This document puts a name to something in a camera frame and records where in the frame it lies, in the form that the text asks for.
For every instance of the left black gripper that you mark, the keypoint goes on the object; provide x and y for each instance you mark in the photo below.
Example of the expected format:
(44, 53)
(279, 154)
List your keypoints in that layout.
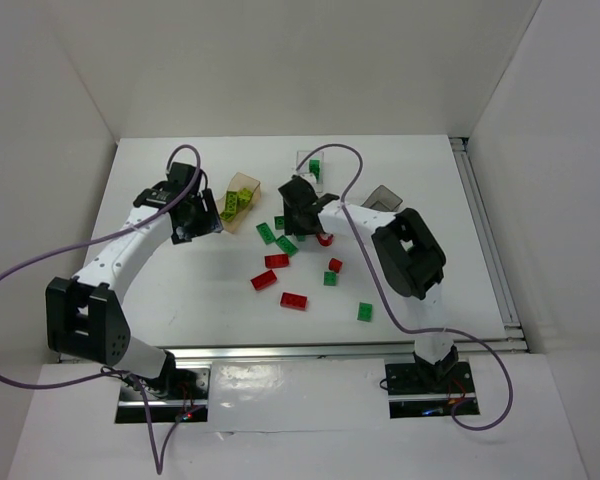
(208, 212)

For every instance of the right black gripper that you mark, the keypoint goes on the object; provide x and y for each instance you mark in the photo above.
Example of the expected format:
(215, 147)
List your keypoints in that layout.
(294, 212)

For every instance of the dark green lego brick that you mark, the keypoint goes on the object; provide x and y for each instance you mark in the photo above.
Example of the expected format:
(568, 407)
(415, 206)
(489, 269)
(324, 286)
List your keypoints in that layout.
(279, 222)
(365, 312)
(286, 245)
(315, 167)
(330, 278)

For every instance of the lime lego brick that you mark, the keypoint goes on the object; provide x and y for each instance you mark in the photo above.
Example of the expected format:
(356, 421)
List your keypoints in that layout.
(244, 197)
(230, 209)

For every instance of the long dark green lego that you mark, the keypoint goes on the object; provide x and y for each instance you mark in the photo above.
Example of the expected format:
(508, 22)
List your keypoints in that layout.
(265, 233)

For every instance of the smoky grey container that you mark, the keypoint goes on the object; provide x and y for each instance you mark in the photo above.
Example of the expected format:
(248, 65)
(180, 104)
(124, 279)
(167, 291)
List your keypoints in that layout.
(383, 199)

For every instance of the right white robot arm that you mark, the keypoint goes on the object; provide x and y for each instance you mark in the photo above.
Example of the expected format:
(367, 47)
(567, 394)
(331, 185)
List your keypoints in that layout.
(410, 258)

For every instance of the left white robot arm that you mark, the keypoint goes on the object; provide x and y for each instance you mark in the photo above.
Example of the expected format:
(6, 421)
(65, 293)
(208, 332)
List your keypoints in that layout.
(84, 315)

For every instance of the clear transparent container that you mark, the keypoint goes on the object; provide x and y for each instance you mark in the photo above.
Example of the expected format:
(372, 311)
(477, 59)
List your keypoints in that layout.
(302, 168)

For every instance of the red flower lego piece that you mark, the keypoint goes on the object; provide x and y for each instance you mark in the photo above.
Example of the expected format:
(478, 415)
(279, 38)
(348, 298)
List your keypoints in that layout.
(325, 240)

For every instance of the amber transparent container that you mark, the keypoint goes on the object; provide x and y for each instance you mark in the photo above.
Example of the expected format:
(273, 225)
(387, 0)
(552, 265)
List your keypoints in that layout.
(238, 182)

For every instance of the small red lego brick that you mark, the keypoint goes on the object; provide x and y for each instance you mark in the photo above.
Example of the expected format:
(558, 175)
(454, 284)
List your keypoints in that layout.
(335, 265)

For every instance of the red rounded lego brick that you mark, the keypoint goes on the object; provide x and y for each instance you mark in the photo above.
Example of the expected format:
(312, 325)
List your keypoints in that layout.
(264, 280)

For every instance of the aluminium front rail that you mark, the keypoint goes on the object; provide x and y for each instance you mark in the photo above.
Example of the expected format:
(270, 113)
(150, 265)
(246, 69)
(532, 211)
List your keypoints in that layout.
(289, 352)

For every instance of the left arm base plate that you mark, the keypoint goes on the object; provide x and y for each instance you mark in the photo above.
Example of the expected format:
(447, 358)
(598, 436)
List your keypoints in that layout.
(187, 400)

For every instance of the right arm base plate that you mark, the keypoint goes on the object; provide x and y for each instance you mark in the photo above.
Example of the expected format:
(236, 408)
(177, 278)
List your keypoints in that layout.
(409, 397)

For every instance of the aluminium side rail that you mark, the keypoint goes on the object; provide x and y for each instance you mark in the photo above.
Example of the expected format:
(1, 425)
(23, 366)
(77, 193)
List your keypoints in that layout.
(504, 299)

